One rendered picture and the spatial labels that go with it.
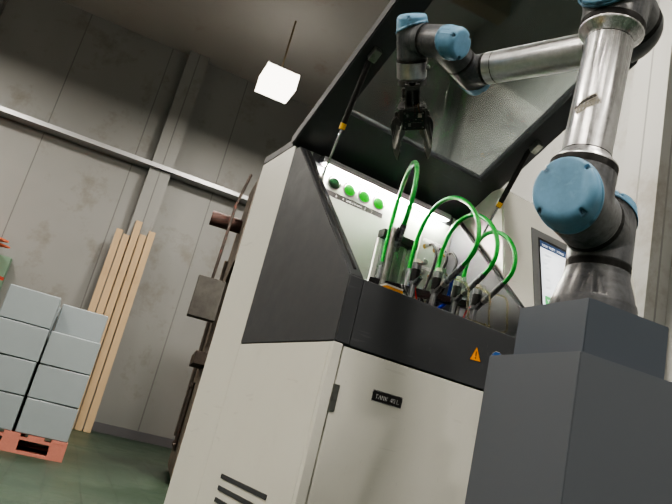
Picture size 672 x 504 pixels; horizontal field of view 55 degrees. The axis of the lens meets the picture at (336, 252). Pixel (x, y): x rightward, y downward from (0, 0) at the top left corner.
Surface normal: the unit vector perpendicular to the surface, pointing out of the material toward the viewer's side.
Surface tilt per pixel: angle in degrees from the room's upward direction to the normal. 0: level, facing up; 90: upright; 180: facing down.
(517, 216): 76
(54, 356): 90
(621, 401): 90
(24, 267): 90
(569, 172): 97
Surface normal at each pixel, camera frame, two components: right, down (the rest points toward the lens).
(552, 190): -0.65, -0.24
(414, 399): 0.49, -0.14
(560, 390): -0.90, -0.32
